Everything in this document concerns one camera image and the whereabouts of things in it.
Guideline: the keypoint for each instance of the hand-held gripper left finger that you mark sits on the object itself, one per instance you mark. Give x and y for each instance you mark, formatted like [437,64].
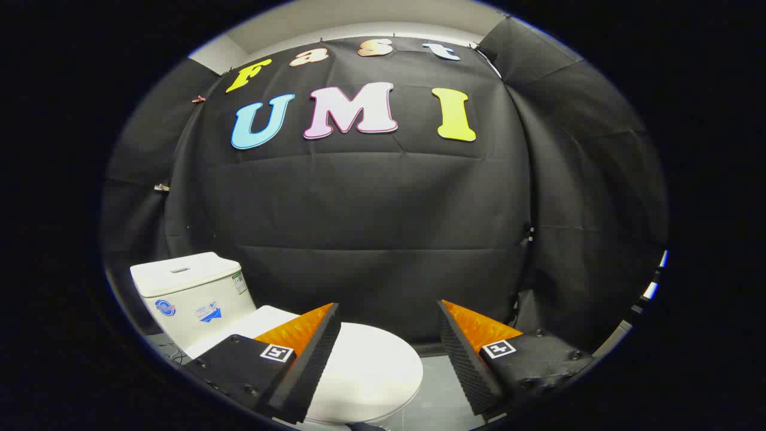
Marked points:
[314,359]

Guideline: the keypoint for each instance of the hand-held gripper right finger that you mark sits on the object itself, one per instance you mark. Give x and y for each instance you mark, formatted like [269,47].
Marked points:
[464,365]

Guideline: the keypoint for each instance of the white toilet lid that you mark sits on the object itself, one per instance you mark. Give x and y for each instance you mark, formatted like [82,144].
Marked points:
[371,371]

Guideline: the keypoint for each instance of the white toilet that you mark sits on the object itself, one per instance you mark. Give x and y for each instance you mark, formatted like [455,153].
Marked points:
[191,299]

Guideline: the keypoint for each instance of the grey panel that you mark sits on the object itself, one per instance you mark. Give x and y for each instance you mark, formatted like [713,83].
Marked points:
[613,341]

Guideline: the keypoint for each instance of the black backdrop cloth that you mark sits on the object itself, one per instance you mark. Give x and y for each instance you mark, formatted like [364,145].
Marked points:
[371,209]

